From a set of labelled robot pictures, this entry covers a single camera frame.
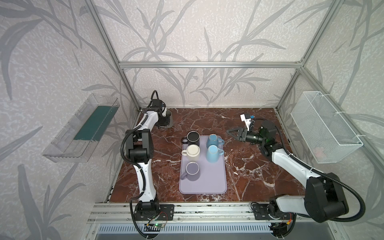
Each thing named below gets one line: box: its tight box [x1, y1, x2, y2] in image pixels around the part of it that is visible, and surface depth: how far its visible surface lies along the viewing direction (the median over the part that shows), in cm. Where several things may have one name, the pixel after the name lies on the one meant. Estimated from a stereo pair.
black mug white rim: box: [181, 131, 200, 147], surface depth 94 cm
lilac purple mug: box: [180, 161, 201, 181], surface depth 82 cm
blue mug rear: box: [206, 134, 225, 150], surface depth 94 cm
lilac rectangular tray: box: [179, 135, 228, 195], surface depth 86 cm
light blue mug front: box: [206, 145, 225, 163], surface depth 88 cm
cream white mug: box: [181, 144, 200, 161], surface depth 90 cm
